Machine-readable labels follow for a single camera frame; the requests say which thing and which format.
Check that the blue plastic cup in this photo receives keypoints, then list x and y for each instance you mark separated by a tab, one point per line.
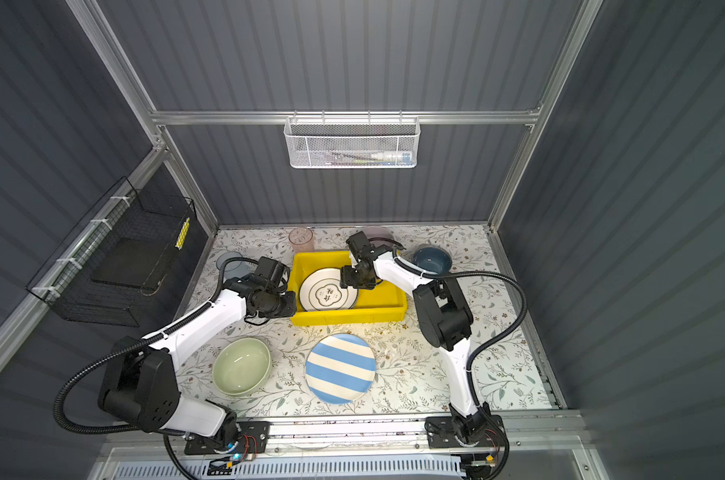
232	264

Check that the pink plastic cup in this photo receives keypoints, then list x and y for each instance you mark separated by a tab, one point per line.
302	240

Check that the blue glazed ceramic bowl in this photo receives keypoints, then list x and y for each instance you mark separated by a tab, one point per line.
432	258

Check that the blue white striped plate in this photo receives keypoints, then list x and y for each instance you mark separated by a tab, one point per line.
340	369

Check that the white wire mesh basket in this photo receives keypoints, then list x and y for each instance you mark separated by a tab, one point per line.
309	138

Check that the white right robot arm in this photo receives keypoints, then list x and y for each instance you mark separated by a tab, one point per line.
443	315

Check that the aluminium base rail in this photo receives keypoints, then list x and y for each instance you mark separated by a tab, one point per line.
384	434

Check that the pink ceramic bowl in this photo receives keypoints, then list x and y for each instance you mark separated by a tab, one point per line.
378	236

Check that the pen in white basket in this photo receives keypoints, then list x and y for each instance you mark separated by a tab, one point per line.
390	158

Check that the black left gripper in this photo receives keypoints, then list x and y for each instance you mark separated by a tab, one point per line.
290	309

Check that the yellow plastic bin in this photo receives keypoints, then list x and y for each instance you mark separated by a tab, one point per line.
386	303

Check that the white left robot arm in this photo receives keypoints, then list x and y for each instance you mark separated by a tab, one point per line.
140	387

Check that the light green bowl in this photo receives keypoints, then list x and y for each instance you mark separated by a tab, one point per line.
242	367

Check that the white vented cable duct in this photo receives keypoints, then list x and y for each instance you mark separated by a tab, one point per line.
351	467

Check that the black wire wall basket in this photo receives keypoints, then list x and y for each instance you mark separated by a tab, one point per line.
129	267

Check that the white flower pattern plate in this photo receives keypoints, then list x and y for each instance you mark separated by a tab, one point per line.
322	291

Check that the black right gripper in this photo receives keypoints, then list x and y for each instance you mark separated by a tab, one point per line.
347	280

